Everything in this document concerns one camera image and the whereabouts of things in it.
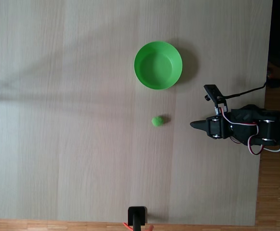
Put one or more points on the green pompom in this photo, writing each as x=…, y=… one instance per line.
x=157, y=121

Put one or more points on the green plastic bowl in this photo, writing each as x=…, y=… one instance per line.
x=157, y=65

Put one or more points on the black gripper-mounted camera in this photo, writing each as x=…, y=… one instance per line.
x=213, y=91

